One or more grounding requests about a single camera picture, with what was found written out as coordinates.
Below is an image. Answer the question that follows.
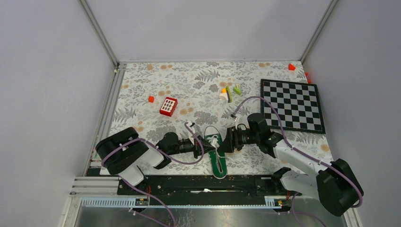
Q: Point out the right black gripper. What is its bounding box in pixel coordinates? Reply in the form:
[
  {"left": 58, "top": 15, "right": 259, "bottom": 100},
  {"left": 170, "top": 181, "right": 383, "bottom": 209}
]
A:
[{"left": 217, "top": 126, "right": 260, "bottom": 153}]

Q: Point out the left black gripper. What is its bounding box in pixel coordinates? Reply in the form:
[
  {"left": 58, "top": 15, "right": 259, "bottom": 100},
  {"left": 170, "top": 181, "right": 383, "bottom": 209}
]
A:
[{"left": 168, "top": 135, "right": 216, "bottom": 159}]

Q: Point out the white shoelace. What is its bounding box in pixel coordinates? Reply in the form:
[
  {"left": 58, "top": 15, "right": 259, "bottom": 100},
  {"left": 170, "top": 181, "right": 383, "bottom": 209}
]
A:
[{"left": 207, "top": 135, "right": 234, "bottom": 161}]

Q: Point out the green white sneaker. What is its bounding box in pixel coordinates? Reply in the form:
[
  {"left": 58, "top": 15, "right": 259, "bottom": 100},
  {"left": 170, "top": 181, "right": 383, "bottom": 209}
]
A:
[{"left": 203, "top": 125, "right": 227, "bottom": 179}]

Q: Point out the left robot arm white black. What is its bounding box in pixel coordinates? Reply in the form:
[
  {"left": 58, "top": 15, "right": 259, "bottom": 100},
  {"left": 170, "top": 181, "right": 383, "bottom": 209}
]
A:
[{"left": 95, "top": 127, "right": 216, "bottom": 194}]

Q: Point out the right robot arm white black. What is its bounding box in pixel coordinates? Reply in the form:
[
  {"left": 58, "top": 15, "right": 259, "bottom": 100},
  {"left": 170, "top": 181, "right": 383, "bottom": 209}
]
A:
[{"left": 217, "top": 113, "right": 364, "bottom": 217}]

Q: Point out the red white brick block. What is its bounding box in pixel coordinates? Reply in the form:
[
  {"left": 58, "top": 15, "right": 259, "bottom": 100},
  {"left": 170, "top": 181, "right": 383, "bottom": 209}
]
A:
[{"left": 159, "top": 97, "right": 178, "bottom": 117}]

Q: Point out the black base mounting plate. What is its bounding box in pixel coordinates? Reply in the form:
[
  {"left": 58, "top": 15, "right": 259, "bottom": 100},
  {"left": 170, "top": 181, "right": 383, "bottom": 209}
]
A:
[{"left": 136, "top": 175, "right": 295, "bottom": 207}]

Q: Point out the lime green block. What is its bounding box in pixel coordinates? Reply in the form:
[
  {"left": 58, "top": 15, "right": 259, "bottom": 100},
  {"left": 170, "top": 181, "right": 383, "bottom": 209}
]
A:
[{"left": 233, "top": 86, "right": 242, "bottom": 96}]

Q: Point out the floral patterned table mat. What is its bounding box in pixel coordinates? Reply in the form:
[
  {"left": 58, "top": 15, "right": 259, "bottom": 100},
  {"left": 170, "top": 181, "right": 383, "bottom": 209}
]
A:
[{"left": 103, "top": 61, "right": 338, "bottom": 176}]

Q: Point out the small red cube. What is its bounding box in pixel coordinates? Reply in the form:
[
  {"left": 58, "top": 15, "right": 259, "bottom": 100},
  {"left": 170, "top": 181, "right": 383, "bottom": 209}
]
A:
[{"left": 148, "top": 96, "right": 155, "bottom": 103}]

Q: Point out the black white checkerboard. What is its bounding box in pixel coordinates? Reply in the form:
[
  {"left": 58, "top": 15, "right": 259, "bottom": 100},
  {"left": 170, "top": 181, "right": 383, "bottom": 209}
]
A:
[{"left": 260, "top": 79, "right": 326, "bottom": 134}]

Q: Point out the red block far corner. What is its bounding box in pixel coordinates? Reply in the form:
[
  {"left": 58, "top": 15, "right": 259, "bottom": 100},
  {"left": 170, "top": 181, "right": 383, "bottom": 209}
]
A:
[{"left": 288, "top": 63, "right": 296, "bottom": 71}]

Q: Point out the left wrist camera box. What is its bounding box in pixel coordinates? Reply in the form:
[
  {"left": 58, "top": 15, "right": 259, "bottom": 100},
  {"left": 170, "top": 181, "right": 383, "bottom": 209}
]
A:
[{"left": 185, "top": 121, "right": 201, "bottom": 140}]

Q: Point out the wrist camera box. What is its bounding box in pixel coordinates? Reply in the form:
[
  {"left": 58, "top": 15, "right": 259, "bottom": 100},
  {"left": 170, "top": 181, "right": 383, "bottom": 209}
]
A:
[
  {"left": 231, "top": 114, "right": 246, "bottom": 128},
  {"left": 185, "top": 121, "right": 201, "bottom": 140}
]

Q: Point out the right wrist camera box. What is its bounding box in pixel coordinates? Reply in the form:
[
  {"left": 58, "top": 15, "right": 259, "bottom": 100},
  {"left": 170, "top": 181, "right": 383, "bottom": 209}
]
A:
[{"left": 231, "top": 114, "right": 246, "bottom": 128}]

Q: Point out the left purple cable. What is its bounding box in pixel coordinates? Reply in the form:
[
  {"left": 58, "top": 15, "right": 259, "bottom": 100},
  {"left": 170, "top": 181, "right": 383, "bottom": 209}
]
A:
[{"left": 101, "top": 122, "right": 206, "bottom": 227}]

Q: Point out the purple cable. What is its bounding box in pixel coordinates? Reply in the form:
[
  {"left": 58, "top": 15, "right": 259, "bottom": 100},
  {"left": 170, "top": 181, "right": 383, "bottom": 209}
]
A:
[
  {"left": 231, "top": 96, "right": 364, "bottom": 227},
  {"left": 101, "top": 122, "right": 206, "bottom": 227}
]

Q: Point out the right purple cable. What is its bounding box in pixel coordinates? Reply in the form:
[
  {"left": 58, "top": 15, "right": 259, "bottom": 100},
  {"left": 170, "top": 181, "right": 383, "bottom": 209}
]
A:
[{"left": 231, "top": 96, "right": 364, "bottom": 227}]

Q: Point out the aluminium frame rail front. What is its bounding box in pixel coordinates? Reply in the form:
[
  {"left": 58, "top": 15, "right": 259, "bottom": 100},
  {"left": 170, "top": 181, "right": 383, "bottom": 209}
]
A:
[{"left": 67, "top": 176, "right": 351, "bottom": 210}]

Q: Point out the left aluminium corner post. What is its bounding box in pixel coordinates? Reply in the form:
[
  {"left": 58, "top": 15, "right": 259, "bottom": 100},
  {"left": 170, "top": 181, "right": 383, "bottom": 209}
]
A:
[{"left": 78, "top": 0, "right": 120, "bottom": 69}]

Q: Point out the aluminium corner post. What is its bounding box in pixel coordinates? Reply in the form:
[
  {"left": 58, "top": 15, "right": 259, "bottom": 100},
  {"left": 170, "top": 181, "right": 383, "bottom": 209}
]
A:
[
  {"left": 299, "top": 0, "right": 339, "bottom": 64},
  {"left": 78, "top": 0, "right": 120, "bottom": 69}
]

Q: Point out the right aluminium corner post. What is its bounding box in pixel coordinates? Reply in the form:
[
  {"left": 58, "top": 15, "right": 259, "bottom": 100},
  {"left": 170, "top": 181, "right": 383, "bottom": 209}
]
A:
[{"left": 299, "top": 0, "right": 339, "bottom": 64}]

